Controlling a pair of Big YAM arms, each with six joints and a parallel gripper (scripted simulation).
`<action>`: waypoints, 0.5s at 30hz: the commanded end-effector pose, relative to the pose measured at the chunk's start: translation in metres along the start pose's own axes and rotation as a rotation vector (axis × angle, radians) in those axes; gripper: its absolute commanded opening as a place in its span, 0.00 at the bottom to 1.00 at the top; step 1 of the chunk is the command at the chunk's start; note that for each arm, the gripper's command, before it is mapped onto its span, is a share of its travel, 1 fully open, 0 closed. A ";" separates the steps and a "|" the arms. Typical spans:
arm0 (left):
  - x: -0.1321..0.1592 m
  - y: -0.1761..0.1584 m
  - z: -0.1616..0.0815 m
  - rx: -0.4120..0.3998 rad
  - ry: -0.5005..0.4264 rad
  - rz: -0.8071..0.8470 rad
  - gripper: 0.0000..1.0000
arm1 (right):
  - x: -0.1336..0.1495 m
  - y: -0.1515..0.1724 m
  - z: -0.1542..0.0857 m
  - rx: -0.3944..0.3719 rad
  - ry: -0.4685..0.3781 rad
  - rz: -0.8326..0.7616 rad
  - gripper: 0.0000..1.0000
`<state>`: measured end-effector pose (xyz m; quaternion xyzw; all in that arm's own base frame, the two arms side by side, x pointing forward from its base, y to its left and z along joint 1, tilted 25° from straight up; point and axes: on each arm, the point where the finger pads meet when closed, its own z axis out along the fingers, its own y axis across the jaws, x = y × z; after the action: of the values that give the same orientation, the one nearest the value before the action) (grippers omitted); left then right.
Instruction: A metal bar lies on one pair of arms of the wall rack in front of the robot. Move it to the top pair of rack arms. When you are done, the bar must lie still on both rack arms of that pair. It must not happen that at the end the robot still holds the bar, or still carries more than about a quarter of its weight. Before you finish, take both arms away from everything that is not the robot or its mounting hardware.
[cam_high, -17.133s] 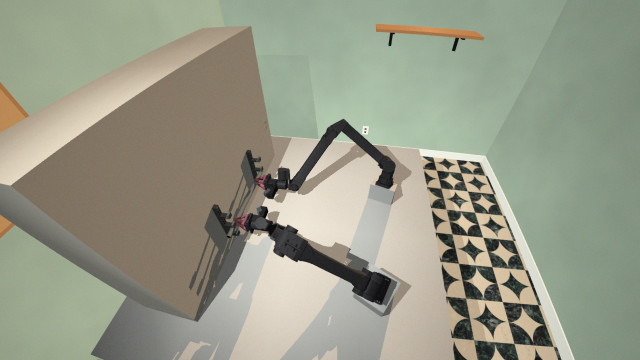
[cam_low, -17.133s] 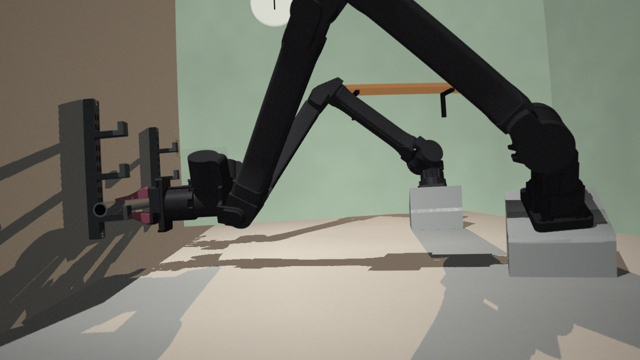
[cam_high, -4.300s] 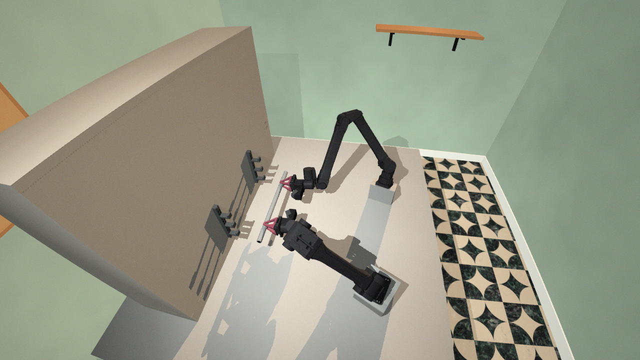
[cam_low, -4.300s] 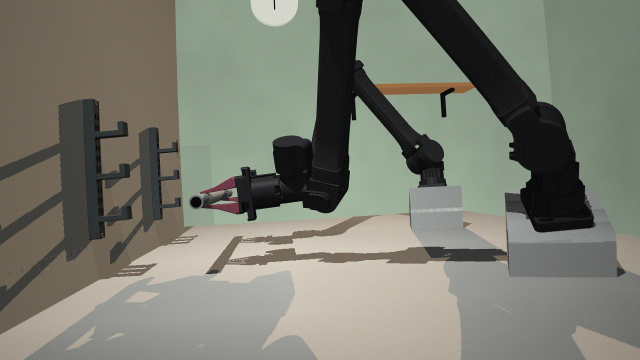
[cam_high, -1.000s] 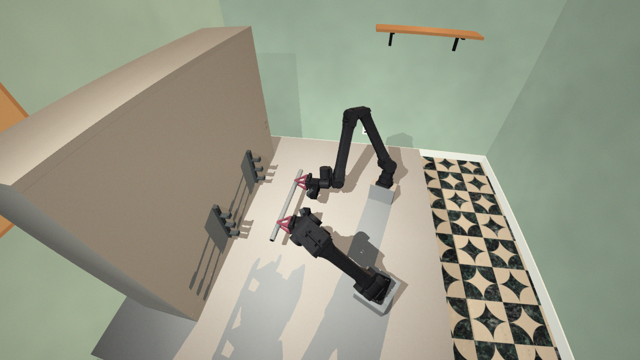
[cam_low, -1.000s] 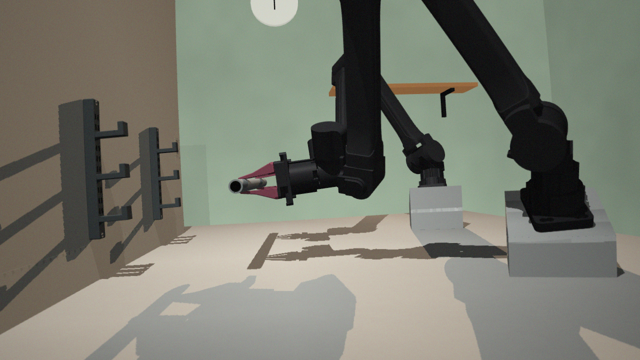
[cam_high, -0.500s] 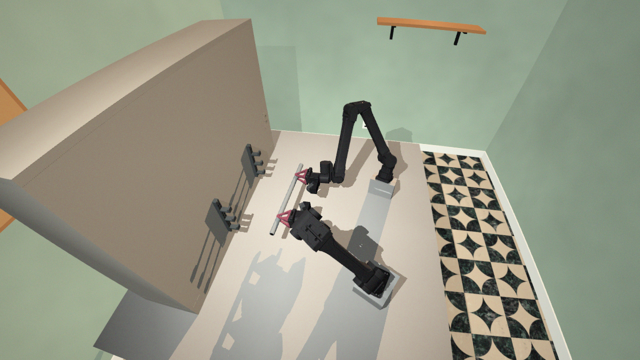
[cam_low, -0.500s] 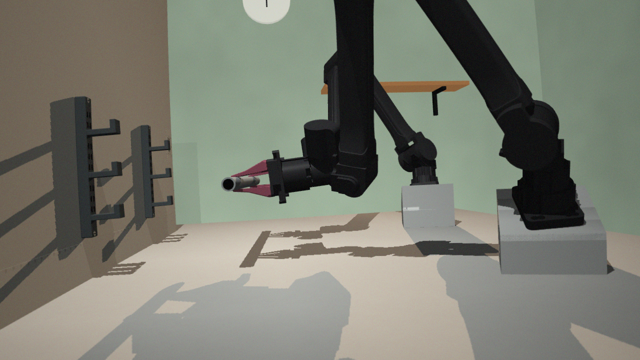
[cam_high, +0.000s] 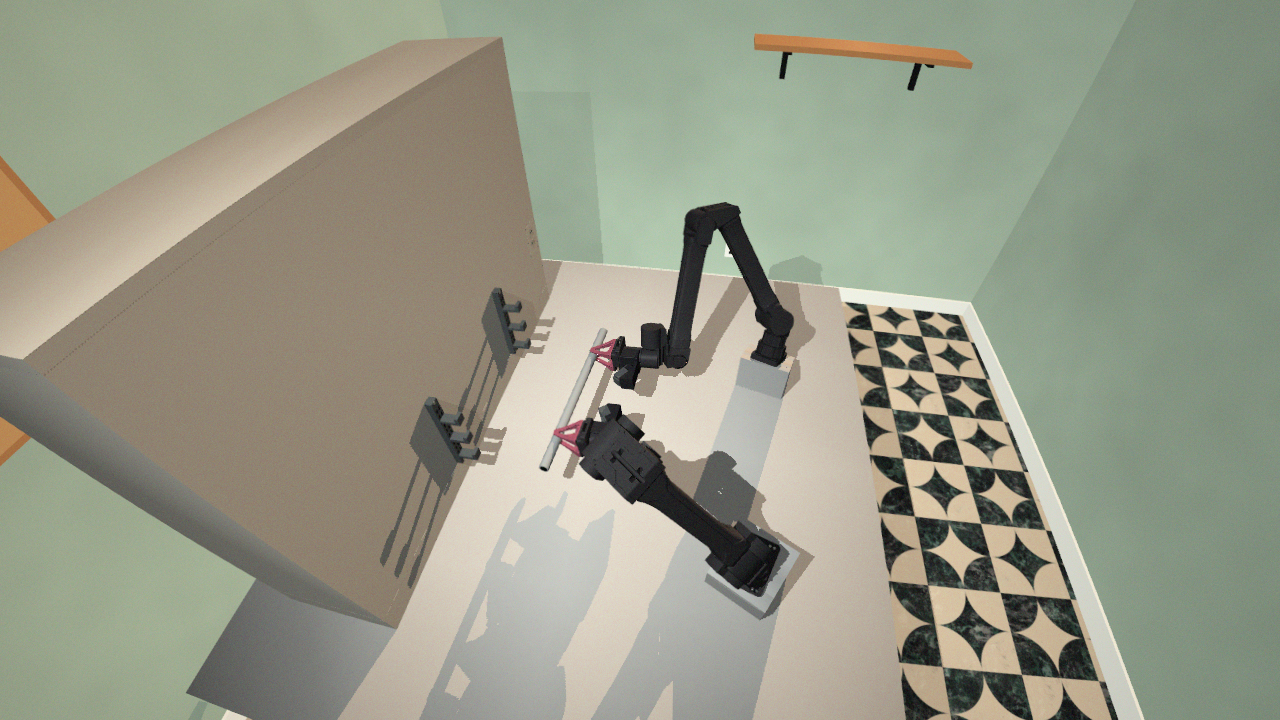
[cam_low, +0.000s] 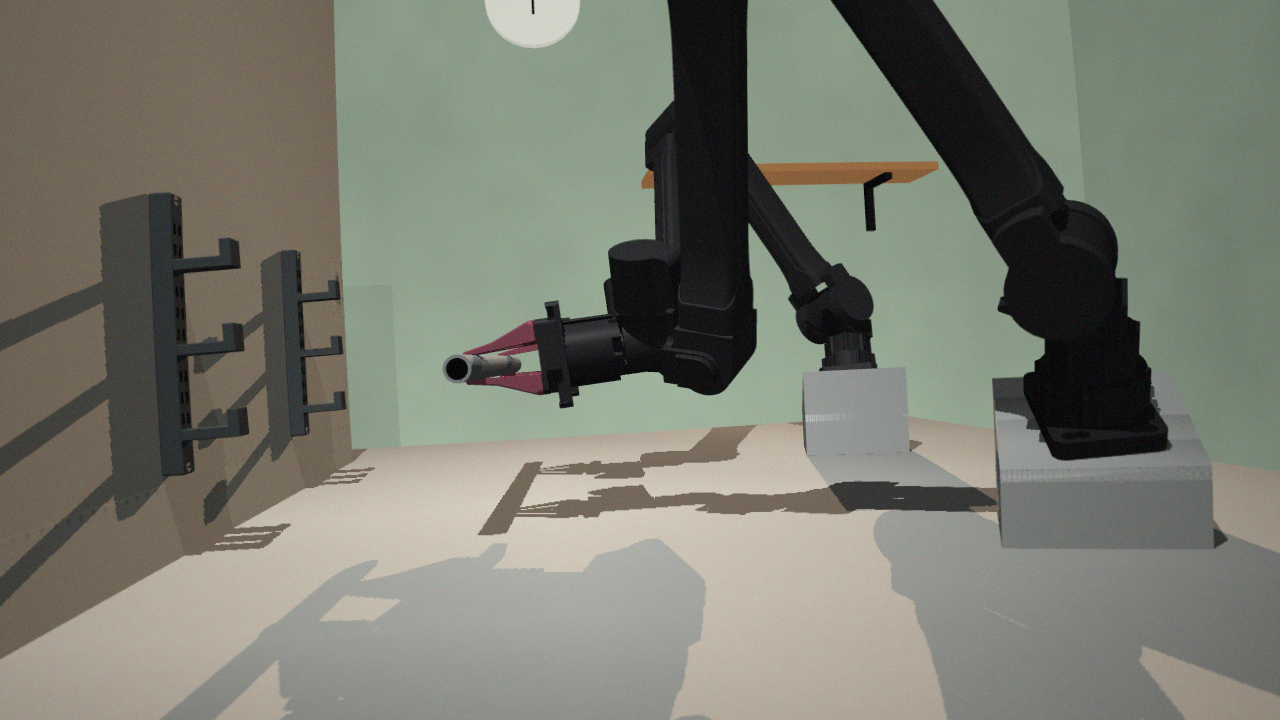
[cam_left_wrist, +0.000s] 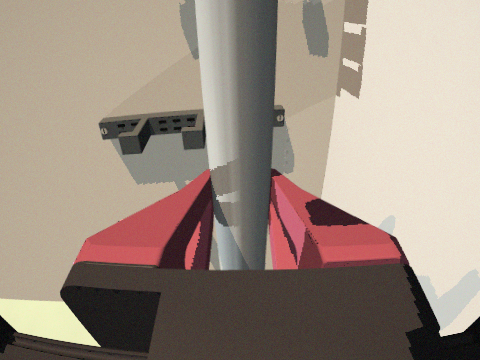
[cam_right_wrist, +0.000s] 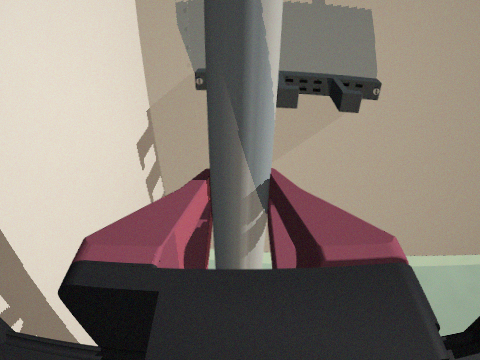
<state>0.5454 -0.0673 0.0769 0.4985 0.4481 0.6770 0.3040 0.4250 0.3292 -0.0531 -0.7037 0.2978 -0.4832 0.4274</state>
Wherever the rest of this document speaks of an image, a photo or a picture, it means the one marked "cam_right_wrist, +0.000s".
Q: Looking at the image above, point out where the grey metal bar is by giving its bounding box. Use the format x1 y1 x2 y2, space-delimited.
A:
204 0 283 269

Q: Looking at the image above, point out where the tan wall panel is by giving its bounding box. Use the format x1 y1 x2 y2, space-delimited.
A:
135 0 480 256

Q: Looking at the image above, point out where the dark grey wall rack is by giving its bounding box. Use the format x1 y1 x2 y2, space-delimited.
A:
195 68 382 113

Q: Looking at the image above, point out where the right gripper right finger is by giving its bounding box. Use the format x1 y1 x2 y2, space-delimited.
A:
267 168 409 268

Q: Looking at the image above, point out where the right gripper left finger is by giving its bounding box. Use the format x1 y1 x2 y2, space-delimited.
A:
71 168 213 269

